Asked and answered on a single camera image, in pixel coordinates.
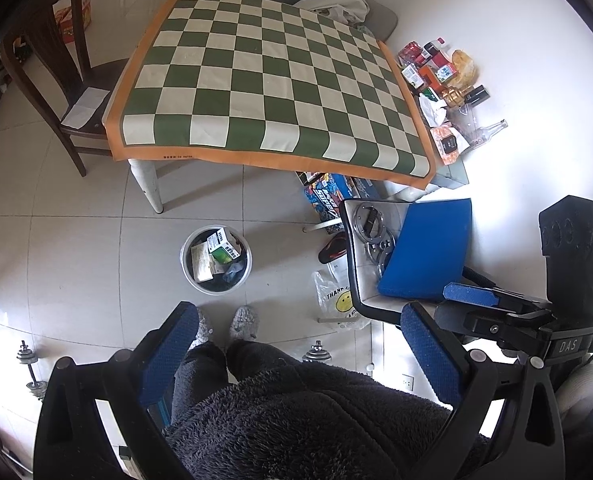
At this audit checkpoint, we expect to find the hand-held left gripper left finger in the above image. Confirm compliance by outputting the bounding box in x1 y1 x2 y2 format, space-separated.
34 301 200 480

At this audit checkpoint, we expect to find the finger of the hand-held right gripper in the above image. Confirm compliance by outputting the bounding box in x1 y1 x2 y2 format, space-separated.
443 282 551 314
433 301 553 347

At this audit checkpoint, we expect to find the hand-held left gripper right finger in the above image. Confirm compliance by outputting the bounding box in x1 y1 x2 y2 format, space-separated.
401 301 567 480

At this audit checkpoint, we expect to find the white round trash bin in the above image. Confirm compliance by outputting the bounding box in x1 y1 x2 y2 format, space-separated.
180 226 253 295

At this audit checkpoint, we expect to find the person's right forearm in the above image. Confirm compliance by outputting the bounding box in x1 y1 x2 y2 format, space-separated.
557 362 593 441

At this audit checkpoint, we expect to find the person's left leg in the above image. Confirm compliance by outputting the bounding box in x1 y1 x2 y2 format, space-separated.
170 341 228 428

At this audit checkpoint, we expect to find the person's leg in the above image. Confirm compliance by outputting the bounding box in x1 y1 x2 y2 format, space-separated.
170 341 228 428
225 339 290 386

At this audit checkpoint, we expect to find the grey fuzzy slipper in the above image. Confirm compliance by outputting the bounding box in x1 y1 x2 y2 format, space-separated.
190 305 213 346
229 305 260 344

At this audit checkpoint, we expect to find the blue cushion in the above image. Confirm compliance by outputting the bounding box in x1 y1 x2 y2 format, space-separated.
377 197 473 301

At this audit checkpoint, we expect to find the person's right leg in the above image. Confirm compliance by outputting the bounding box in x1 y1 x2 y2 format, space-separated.
225 339 290 386

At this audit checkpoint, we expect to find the beige carton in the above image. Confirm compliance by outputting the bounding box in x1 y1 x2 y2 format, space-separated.
191 241 216 282

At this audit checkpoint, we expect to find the clear smiley plastic bag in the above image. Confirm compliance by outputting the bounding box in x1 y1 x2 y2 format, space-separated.
314 260 372 332

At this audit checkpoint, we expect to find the small metal dumbbell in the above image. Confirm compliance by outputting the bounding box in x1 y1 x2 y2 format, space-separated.
16 340 48 402
301 340 333 364

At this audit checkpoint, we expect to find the grey box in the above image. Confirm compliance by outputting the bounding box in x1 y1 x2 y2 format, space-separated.
433 159 470 189

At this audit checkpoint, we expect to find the red black slipper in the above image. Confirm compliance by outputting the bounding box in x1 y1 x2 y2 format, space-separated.
318 232 350 265

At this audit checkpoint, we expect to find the person in dark fleece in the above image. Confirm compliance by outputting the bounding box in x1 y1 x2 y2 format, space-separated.
163 345 492 480

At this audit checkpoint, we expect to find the orange packet with watch picture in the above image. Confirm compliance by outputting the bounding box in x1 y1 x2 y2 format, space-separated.
429 124 470 166

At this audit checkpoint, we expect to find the blue printed box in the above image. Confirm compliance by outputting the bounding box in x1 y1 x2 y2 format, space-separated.
351 177 378 199
303 172 357 226

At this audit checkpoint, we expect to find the clear glass bottle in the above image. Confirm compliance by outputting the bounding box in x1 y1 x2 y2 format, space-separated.
469 119 509 147

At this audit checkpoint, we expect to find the clear plastic package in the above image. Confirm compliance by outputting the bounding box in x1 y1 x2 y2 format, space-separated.
449 106 480 144

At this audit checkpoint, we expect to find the crumpled white bag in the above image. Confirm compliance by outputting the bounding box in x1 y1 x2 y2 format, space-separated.
419 94 450 127

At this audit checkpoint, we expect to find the gold perfume bottle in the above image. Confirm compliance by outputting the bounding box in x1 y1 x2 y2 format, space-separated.
443 86 468 109

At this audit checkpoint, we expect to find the small black box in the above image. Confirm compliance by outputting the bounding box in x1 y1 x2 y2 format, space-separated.
464 85 490 107

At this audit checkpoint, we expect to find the small green white box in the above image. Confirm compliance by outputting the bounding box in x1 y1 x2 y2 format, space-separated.
401 64 425 92

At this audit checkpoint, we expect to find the orange snack bag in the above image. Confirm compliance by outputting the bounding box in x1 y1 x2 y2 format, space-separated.
451 49 478 87

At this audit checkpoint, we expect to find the white bottle with red cap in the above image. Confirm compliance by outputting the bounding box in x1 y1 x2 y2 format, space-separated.
423 36 448 62

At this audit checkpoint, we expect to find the red packet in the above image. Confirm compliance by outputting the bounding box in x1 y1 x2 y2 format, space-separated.
398 42 423 67

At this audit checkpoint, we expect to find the white paper sheet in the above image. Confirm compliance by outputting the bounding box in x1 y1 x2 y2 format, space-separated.
60 87 110 129

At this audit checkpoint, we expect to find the checkered tablecloth with orange border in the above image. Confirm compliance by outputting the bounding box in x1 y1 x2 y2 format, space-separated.
101 0 437 191

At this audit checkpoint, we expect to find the grey padded chair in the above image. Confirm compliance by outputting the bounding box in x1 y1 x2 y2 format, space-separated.
241 0 398 42

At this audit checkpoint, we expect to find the dark wooden chair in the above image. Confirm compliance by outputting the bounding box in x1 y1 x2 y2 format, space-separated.
0 0 132 177

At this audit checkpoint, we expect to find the white cloth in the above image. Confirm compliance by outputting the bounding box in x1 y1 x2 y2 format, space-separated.
295 0 371 27

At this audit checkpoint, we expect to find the orange cardboard box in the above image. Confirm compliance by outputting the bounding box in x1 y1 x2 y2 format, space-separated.
53 0 94 42

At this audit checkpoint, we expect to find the metal ring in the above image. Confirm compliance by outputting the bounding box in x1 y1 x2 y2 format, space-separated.
351 202 394 239
367 239 395 281

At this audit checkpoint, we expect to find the white stool with black frame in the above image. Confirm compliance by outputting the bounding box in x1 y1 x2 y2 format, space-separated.
337 197 507 333

